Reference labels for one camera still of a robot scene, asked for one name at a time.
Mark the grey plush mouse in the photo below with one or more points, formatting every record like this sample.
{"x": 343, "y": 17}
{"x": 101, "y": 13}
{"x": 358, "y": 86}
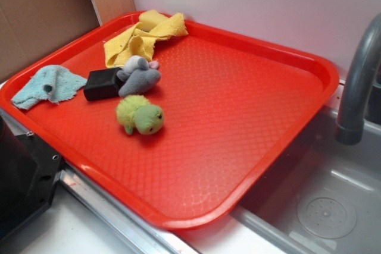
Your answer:
{"x": 138, "y": 76}

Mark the yellow sponge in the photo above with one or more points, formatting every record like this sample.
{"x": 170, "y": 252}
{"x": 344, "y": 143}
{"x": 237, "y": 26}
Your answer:
{"x": 150, "y": 19}

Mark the silver metal counter rail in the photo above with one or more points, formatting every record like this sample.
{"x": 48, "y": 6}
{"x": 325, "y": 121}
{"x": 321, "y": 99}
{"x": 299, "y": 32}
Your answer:
{"x": 85, "y": 219}

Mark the yellow cloth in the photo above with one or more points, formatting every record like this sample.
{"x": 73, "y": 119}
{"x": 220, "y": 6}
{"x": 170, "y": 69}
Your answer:
{"x": 135, "y": 41}

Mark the green plush turtle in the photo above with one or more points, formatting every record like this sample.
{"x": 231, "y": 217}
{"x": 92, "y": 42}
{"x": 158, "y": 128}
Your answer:
{"x": 135, "y": 112}

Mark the grey toy sink basin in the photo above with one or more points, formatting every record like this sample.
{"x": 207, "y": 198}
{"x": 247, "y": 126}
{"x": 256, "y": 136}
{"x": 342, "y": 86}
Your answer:
{"x": 319, "y": 196}

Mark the black rectangular block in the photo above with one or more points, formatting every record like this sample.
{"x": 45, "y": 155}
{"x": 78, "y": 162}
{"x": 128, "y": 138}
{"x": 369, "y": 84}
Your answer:
{"x": 102, "y": 84}

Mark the light blue cloth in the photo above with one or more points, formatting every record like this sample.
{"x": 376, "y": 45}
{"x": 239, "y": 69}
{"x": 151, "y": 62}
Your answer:
{"x": 52, "y": 83}

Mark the grey toy faucet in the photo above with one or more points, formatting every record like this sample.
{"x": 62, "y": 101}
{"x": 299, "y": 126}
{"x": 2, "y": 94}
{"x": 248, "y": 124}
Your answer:
{"x": 361, "y": 94}

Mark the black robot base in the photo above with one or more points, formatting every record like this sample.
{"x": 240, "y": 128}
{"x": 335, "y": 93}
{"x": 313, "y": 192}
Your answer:
{"x": 30, "y": 169}

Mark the red plastic tray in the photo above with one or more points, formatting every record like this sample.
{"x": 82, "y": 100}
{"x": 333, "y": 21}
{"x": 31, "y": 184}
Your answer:
{"x": 231, "y": 103}

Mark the brown cardboard panel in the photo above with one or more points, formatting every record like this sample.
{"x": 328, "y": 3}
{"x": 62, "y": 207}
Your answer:
{"x": 32, "y": 29}

